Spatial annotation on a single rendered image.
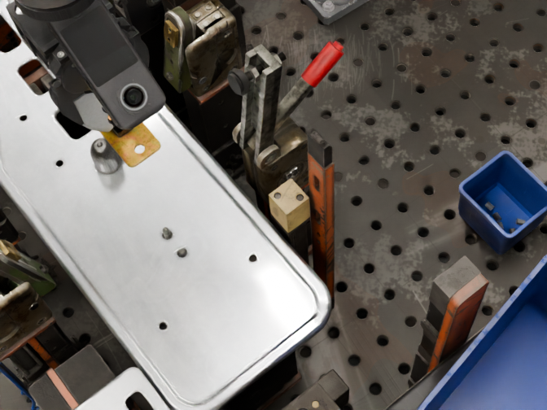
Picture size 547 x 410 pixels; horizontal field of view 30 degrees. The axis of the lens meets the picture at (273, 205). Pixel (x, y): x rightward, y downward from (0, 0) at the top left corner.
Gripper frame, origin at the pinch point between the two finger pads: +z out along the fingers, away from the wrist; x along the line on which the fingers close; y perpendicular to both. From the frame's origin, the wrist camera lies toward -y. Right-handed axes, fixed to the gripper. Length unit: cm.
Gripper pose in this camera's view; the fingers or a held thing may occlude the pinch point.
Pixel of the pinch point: (119, 120)
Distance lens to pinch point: 96.9
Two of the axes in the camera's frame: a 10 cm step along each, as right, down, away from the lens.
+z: 0.6, 4.2, 9.0
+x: -7.8, 5.8, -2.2
